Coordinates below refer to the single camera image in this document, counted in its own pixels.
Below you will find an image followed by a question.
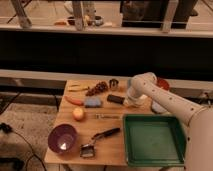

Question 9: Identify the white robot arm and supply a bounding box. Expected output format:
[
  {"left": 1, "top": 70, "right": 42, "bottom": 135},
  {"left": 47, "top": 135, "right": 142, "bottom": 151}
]
[{"left": 126, "top": 72, "right": 213, "bottom": 171}]

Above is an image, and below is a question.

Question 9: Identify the light blue plate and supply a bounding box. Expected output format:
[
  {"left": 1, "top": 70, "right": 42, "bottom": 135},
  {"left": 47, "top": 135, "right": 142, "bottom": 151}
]
[{"left": 151, "top": 101, "right": 167, "bottom": 114}]

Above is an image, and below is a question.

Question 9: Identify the black eraser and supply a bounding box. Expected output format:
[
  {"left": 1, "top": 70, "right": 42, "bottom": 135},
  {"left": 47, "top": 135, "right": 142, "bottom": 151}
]
[{"left": 107, "top": 94, "right": 125, "bottom": 104}]

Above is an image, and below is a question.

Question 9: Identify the orange carrot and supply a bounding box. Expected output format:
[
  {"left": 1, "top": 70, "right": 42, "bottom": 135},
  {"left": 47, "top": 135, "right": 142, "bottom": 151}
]
[{"left": 65, "top": 96, "right": 84, "bottom": 106}]

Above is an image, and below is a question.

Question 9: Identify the red bowl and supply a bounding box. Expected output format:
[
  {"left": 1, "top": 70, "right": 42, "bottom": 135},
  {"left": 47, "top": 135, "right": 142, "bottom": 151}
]
[{"left": 157, "top": 78, "right": 169, "bottom": 90}]

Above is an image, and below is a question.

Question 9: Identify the blue sponge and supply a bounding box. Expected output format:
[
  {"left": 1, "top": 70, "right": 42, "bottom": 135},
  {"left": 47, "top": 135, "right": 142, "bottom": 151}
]
[{"left": 84, "top": 98, "right": 102, "bottom": 108}]

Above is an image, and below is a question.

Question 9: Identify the black-handled metal brush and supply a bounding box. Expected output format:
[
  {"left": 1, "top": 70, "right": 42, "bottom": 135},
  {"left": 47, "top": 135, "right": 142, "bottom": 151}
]
[{"left": 80, "top": 127, "right": 120, "bottom": 158}]

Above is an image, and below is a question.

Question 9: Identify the green plastic tray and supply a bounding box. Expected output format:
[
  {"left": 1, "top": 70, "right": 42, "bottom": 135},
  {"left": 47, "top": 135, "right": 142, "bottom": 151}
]
[{"left": 123, "top": 114, "right": 186, "bottom": 167}]

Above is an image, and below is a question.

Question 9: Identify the metal fork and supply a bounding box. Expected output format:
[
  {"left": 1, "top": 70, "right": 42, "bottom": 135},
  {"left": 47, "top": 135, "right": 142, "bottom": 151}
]
[{"left": 88, "top": 114, "right": 120, "bottom": 119}]

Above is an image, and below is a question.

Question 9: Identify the purple bowl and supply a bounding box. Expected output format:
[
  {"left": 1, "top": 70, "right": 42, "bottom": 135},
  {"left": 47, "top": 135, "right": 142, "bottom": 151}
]
[{"left": 48, "top": 124, "right": 78, "bottom": 154}]

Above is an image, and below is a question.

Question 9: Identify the small metal cup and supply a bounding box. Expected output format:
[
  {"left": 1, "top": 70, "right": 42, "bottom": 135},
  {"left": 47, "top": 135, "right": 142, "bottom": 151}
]
[{"left": 109, "top": 79, "right": 119, "bottom": 91}]

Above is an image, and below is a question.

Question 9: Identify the black floor cable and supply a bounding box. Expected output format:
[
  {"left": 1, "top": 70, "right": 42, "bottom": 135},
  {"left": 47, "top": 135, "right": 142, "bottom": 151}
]
[{"left": 0, "top": 122, "right": 49, "bottom": 171}]

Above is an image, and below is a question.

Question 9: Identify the white cup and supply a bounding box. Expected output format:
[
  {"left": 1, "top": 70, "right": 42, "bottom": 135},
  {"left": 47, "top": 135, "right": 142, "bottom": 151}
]
[{"left": 139, "top": 95, "right": 147, "bottom": 100}]

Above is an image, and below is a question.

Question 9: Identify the bunch of dark grapes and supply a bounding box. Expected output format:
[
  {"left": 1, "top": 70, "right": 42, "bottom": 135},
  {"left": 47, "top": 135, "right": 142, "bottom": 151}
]
[{"left": 86, "top": 81, "right": 108, "bottom": 96}]

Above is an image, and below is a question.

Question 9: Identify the yellow apple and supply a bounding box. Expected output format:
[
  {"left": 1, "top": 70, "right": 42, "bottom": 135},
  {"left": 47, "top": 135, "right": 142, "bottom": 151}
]
[{"left": 72, "top": 107, "right": 85, "bottom": 121}]

